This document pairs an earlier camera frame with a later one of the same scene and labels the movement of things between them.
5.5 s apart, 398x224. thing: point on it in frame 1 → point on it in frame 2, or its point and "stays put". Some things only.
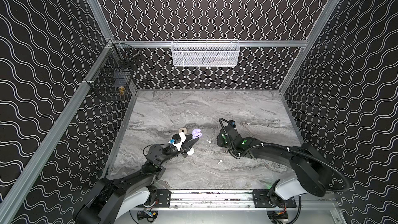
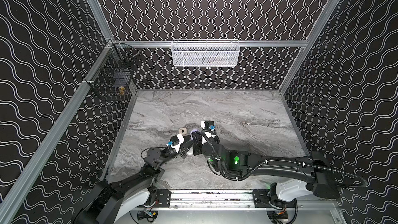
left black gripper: [184, 144] stays put
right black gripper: [224, 135] → [198, 146]
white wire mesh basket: [205, 53] stays put
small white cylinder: [184, 129] stays put
